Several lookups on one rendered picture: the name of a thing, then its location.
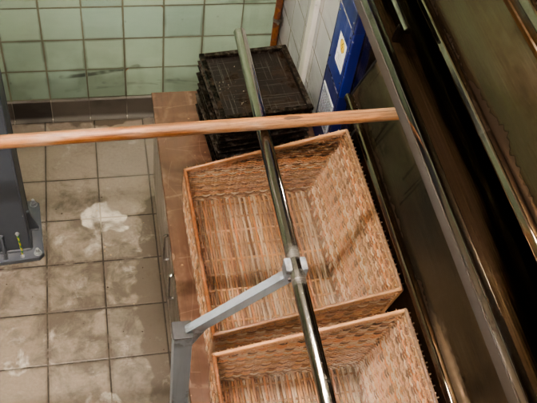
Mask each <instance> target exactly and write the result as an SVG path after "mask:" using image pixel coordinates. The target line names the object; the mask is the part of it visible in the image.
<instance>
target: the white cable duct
mask: <svg viewBox="0 0 537 403"><path fill-rule="evenodd" d="M320 2H321V0H312V1H311V5H310V10H309V14H308V22H307V26H306V31H305V36H304V44H303V48H302V52H301V57H300V65H299V70H298V73H299V75H300V78H301V80H302V82H303V84H304V83H305V79H306V74H307V70H308V63H309V59H310V54H311V50H312V43H313V38H314V34H315V29H316V22H317V18H318V14H319V9H320Z"/></svg>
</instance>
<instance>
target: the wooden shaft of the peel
mask: <svg viewBox="0 0 537 403"><path fill-rule="evenodd" d="M395 120H399V117H398V115H397V112H396V109H395V107H392V108H380V109H369V110H346V111H335V112H323V113H311V114H289V115H277V116H266V117H254V118H232V119H220V120H208V121H197V122H174V123H163V124H151V125H139V126H117V127H106V128H94V129H82V130H60V131H48V132H37V133H25V134H3V135H0V150H2V149H13V148H24V147H35V146H56V145H68V144H79V143H90V142H111V141H122V140H133V139H145V138H166V137H177V136H188V135H199V134H220V133H232V132H243V131H254V130H275V129H286V128H297V127H309V126H330V125H341V124H352V123H363V122H384V121H395Z"/></svg>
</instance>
